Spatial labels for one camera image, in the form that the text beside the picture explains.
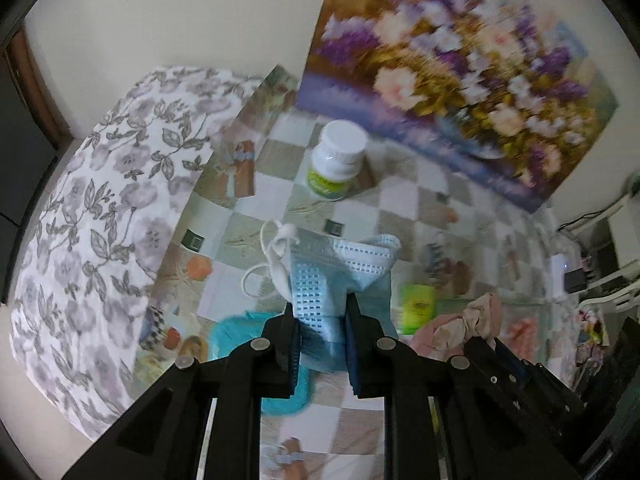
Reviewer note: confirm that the blue face mask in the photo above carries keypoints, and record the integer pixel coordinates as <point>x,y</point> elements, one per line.
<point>325,280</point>

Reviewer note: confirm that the printed plastic table cover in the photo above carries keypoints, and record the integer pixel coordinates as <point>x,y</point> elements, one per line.
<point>425,220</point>

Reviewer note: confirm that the white pill bottle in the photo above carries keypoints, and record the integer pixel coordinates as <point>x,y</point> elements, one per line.
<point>336,160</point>

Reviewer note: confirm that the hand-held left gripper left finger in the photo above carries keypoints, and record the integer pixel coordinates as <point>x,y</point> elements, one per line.
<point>295,360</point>

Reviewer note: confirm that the teal plastic box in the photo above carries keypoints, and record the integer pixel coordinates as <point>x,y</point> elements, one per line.
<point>235,332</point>

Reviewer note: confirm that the green packet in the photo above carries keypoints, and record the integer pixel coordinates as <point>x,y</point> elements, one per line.
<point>417,307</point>

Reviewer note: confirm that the white plastic chair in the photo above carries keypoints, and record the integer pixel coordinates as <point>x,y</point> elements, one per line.
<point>625,260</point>

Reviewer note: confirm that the grey floral cloth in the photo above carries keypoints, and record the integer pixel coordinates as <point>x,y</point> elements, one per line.
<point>100,235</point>

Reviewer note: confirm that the black power adapter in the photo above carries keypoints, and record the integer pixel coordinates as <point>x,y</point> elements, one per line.
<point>575,280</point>

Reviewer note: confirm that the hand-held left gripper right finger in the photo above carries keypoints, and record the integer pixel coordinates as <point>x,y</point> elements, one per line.
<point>354,355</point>

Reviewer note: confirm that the dusty pink cloth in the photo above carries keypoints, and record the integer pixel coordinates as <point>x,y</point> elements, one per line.
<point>460,327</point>

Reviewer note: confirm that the floral painting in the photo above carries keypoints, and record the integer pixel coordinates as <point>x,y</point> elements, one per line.
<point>450,60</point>

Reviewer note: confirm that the white power strip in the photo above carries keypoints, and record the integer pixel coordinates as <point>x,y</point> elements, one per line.
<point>559,267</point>

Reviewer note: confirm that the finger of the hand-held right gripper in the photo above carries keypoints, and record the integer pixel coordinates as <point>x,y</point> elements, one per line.
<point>495,355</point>

